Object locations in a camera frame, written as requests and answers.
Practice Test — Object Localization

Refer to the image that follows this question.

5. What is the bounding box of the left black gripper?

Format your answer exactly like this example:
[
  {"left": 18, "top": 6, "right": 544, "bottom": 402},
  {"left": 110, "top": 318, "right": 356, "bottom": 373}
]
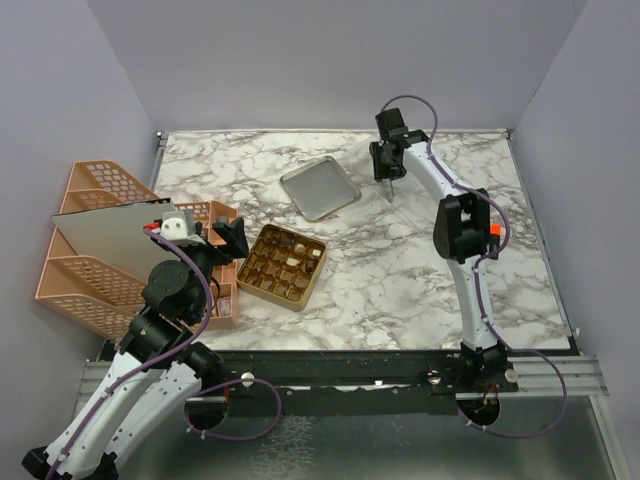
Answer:
[{"left": 173, "top": 216, "right": 248, "bottom": 319}]

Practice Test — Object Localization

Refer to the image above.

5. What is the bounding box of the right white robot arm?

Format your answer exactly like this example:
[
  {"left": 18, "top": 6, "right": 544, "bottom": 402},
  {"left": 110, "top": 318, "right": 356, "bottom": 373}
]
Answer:
[{"left": 369, "top": 127, "right": 506, "bottom": 391}]

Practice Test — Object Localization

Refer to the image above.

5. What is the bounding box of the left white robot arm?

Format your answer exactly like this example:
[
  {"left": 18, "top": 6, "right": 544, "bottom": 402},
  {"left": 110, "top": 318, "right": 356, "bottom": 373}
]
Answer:
[{"left": 22, "top": 210, "right": 249, "bottom": 479}]

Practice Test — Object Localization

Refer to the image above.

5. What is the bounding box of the gold chocolate box tray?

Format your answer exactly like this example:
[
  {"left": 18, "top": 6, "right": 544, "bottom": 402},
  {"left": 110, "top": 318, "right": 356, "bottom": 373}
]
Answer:
[{"left": 237, "top": 224, "right": 327, "bottom": 312}]

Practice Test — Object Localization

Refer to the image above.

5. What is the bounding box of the silver tin lid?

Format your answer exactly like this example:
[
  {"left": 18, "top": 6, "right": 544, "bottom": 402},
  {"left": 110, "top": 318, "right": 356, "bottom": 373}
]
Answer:
[{"left": 280, "top": 156, "right": 361, "bottom": 222}]

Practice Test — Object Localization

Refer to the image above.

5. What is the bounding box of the peach desk organizer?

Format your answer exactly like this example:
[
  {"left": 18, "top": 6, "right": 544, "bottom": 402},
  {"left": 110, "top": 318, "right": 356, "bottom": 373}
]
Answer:
[{"left": 176, "top": 200, "right": 240, "bottom": 331}]

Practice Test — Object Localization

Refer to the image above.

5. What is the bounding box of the white board sheet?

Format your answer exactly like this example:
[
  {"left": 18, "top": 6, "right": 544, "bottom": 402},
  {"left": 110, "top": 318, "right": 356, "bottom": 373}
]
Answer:
[{"left": 52, "top": 199, "right": 175, "bottom": 281}]

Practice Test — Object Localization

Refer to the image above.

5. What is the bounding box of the orange black marker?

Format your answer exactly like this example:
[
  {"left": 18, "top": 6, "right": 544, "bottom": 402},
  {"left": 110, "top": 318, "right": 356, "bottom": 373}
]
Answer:
[{"left": 489, "top": 223, "right": 502, "bottom": 254}]

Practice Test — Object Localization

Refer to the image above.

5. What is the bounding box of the peach mesh file rack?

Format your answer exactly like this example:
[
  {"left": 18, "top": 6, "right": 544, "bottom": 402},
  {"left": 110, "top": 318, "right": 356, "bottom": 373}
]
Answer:
[{"left": 35, "top": 160, "right": 176, "bottom": 340}]

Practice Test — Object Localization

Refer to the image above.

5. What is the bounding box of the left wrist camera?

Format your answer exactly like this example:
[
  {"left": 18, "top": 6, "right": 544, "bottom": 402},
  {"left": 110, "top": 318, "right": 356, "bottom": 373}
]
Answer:
[{"left": 143, "top": 209, "right": 205, "bottom": 246}]

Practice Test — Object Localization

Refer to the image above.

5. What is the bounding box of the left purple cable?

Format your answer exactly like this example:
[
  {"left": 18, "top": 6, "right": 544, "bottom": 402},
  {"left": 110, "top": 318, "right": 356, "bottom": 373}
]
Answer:
[{"left": 47, "top": 229, "right": 282, "bottom": 480}]

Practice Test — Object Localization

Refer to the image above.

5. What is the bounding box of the black mounting rail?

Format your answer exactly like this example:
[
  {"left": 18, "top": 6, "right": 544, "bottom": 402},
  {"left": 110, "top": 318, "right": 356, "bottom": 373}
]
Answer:
[{"left": 84, "top": 349, "right": 611, "bottom": 416}]

